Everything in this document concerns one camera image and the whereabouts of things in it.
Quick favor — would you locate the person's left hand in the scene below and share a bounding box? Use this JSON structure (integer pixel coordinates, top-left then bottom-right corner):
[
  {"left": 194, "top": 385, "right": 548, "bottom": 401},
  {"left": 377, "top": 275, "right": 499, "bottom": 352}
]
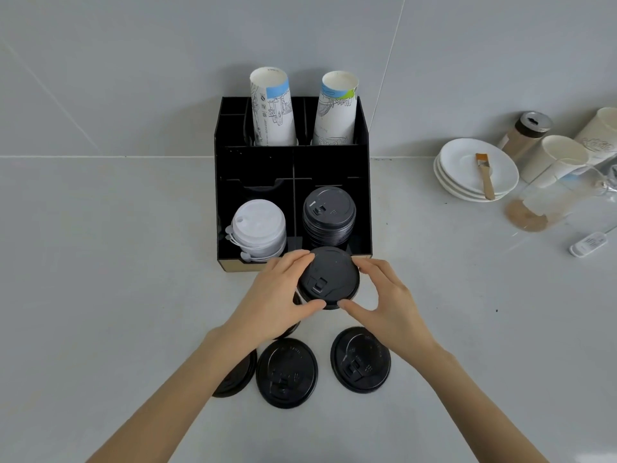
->
[{"left": 226, "top": 250, "right": 327, "bottom": 351}]

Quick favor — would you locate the person's right hand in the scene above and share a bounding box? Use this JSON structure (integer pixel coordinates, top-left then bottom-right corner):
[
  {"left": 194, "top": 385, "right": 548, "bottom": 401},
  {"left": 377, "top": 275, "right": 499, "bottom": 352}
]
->
[{"left": 338, "top": 258, "right": 452, "bottom": 370}]

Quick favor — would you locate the black plastic cup lid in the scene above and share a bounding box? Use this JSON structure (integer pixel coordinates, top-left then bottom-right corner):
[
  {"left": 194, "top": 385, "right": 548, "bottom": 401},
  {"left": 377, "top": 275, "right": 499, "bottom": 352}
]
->
[
  {"left": 256, "top": 338, "right": 319, "bottom": 409},
  {"left": 296, "top": 246, "right": 361, "bottom": 311},
  {"left": 211, "top": 349, "right": 258, "bottom": 399},
  {"left": 331, "top": 326, "right": 391, "bottom": 394}
]

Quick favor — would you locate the person's right forearm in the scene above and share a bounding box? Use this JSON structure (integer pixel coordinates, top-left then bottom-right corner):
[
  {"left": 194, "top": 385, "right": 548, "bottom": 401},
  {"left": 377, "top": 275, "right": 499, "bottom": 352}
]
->
[{"left": 418, "top": 351, "right": 551, "bottom": 463}]

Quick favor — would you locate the person's left forearm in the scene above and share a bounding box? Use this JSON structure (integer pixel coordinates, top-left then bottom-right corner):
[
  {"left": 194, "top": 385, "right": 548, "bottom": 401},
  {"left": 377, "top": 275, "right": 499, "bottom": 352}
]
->
[{"left": 86, "top": 328, "right": 258, "bottom": 463}]

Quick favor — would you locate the stack of white lids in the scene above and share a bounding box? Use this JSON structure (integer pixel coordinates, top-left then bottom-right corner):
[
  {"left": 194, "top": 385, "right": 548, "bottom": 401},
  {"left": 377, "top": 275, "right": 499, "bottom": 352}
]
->
[{"left": 225, "top": 199, "right": 288, "bottom": 262}]

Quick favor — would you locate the stack of black lids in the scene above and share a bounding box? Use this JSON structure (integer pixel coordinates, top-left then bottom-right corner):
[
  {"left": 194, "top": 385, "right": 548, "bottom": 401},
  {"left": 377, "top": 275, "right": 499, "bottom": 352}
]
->
[{"left": 302, "top": 186, "right": 357, "bottom": 247}]

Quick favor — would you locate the white ceramic plate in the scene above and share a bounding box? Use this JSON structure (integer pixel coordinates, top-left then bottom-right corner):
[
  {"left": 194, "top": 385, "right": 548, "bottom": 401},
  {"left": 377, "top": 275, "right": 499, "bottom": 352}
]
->
[
  {"left": 440, "top": 138, "right": 520, "bottom": 196},
  {"left": 435, "top": 168, "right": 513, "bottom": 203},
  {"left": 433, "top": 155, "right": 517, "bottom": 200}
]

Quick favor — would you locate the black compartment organizer box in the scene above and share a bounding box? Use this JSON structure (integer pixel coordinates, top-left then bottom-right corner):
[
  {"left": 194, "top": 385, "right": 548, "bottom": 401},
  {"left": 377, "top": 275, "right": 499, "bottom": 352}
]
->
[{"left": 214, "top": 95, "right": 374, "bottom": 274}]

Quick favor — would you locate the stack of green-printed paper cups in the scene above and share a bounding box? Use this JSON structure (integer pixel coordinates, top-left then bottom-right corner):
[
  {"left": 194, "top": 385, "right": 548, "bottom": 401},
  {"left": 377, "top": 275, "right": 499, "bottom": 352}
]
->
[{"left": 312, "top": 70, "right": 360, "bottom": 145}]

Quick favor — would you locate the stack of blue-printed paper cups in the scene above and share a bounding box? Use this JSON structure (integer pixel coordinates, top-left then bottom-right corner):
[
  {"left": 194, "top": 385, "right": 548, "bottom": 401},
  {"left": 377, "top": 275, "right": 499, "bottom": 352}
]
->
[{"left": 249, "top": 67, "right": 297, "bottom": 147}]

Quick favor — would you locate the clear glass pitcher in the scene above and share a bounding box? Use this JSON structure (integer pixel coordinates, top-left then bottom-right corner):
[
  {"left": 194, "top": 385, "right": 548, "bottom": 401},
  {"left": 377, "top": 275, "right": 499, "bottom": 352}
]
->
[{"left": 504, "top": 158, "right": 609, "bottom": 233}]

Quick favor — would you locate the small white digital device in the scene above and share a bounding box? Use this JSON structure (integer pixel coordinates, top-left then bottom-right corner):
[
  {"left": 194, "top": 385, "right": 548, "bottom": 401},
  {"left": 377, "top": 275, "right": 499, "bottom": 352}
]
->
[{"left": 569, "top": 231, "right": 608, "bottom": 259}]

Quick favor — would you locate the brown shaker jar metal lid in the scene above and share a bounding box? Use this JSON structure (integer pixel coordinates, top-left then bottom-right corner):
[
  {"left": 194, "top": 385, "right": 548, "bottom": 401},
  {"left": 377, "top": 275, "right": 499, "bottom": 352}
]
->
[{"left": 498, "top": 111, "right": 553, "bottom": 164}]

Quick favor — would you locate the plain white paper cup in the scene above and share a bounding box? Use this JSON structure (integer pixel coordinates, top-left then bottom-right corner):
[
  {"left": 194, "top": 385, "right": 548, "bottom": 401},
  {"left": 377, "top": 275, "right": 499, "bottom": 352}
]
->
[{"left": 521, "top": 135, "right": 591, "bottom": 185}]

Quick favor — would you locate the white embossed paper cup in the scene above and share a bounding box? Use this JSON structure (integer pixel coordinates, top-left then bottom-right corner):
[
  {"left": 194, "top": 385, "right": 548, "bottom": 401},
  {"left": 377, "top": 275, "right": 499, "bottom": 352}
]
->
[{"left": 573, "top": 107, "right": 617, "bottom": 165}]

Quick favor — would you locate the wooden-handled pastry brush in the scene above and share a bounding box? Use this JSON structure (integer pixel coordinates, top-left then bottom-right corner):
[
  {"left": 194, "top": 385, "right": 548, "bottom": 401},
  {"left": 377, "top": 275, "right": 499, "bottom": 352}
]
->
[{"left": 475, "top": 153, "right": 496, "bottom": 201}]

